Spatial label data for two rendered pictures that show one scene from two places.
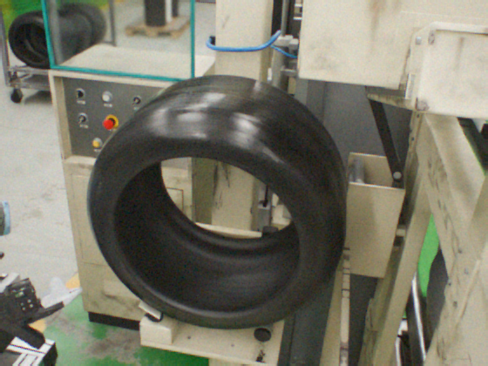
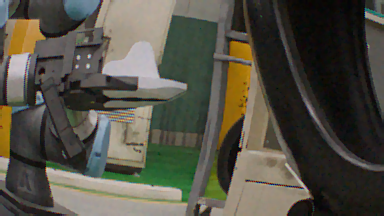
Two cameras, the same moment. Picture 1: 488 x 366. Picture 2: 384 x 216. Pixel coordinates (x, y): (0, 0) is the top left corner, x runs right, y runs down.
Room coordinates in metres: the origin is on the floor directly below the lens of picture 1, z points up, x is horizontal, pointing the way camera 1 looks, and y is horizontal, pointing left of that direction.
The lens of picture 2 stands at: (-0.18, -0.24, 1.07)
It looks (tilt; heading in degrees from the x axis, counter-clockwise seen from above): 3 degrees down; 29
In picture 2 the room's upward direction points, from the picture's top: 10 degrees clockwise
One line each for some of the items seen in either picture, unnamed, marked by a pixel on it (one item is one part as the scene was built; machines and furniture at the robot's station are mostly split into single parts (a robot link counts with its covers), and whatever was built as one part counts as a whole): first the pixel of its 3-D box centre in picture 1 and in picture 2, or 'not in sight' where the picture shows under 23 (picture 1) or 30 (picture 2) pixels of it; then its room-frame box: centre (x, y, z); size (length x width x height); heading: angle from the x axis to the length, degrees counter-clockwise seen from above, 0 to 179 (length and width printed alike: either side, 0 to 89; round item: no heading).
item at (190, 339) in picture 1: (222, 308); not in sight; (1.09, 0.05, 0.80); 0.37 x 0.36 x 0.02; 81
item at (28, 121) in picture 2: not in sight; (30, 124); (1.30, 0.97, 0.88); 0.13 x 0.12 x 0.14; 109
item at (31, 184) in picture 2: not in sight; (27, 175); (1.30, 0.97, 0.77); 0.15 x 0.15 x 0.10
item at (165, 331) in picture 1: (176, 289); not in sight; (1.11, 0.19, 0.83); 0.36 x 0.09 x 0.06; 171
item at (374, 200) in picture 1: (367, 214); not in sight; (1.24, -0.36, 1.05); 0.20 x 0.15 x 0.30; 171
